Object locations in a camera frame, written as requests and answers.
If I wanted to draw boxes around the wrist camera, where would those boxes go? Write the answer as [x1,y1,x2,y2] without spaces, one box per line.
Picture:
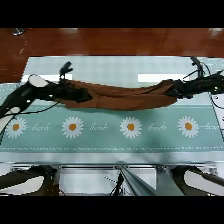
[59,61,74,80]
[189,55,205,79]

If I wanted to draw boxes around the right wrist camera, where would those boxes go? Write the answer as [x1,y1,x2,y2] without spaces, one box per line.
[189,55,205,79]

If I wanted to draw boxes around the brown garment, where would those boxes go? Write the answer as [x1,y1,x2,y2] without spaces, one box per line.
[59,79,179,112]

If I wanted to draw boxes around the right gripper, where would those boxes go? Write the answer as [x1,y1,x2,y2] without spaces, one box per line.
[165,79,195,100]

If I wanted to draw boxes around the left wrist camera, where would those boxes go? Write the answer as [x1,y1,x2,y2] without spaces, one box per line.
[59,61,74,80]

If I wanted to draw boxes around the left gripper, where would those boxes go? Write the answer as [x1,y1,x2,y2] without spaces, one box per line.
[65,85,94,104]

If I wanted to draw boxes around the black cable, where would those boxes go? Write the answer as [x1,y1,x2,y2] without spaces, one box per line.
[105,172,126,197]
[0,99,63,141]

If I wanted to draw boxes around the silver frame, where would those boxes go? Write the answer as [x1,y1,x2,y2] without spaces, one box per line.
[0,161,224,197]

